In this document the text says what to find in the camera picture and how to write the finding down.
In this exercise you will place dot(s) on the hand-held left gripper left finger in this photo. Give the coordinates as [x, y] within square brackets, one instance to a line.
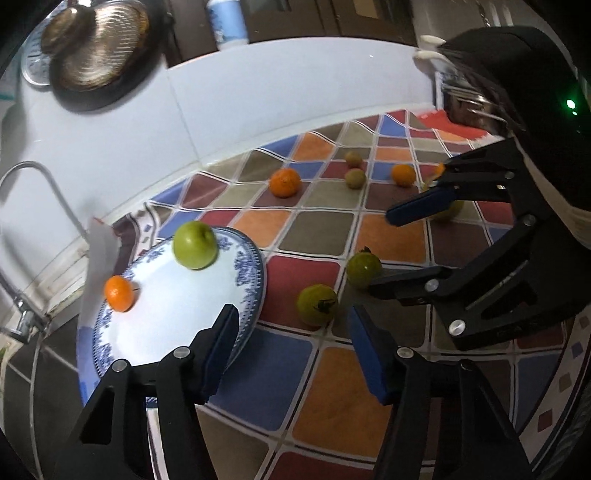
[221, 353]

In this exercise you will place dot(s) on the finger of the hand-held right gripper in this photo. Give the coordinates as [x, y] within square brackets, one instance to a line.
[406, 288]
[418, 207]

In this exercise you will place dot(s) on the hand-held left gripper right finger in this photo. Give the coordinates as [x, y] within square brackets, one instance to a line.
[369, 357]

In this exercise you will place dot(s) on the large yellow-green fruit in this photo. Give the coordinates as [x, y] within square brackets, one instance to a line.
[450, 211]

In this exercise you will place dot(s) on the small orange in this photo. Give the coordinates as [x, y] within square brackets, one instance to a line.
[404, 175]
[438, 170]
[119, 293]

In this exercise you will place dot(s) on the blue patterned white plate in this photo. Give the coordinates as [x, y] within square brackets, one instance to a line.
[175, 309]

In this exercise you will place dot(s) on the small brown fruit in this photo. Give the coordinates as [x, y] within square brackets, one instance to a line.
[355, 178]
[353, 159]

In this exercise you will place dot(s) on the green tomato with stem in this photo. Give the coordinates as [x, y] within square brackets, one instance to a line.
[311, 302]

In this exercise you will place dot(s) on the large orange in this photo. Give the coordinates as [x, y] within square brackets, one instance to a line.
[285, 182]

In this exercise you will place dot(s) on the red printed cloth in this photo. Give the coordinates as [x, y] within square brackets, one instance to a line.
[434, 121]

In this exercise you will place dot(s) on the colourful checkered mat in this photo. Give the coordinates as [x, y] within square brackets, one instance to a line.
[323, 230]

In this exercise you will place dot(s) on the green apple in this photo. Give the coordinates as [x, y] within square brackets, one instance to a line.
[195, 244]

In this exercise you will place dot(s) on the stainless steel pot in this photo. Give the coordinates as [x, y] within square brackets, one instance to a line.
[461, 104]

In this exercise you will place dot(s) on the large chrome faucet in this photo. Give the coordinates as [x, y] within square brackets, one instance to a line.
[25, 321]

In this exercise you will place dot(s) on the white pump bottle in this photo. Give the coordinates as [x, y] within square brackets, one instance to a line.
[226, 25]

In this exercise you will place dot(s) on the thin gooseneck faucet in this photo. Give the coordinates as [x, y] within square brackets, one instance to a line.
[27, 164]

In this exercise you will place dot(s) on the black frying pan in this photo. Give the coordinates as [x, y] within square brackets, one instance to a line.
[92, 99]

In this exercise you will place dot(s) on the metal strainer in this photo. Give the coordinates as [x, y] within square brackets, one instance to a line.
[115, 41]

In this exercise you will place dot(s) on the perforated steel tray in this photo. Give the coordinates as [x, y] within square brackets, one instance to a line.
[32, 69]

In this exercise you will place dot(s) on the brown round ladle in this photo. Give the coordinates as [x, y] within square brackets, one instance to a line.
[64, 30]

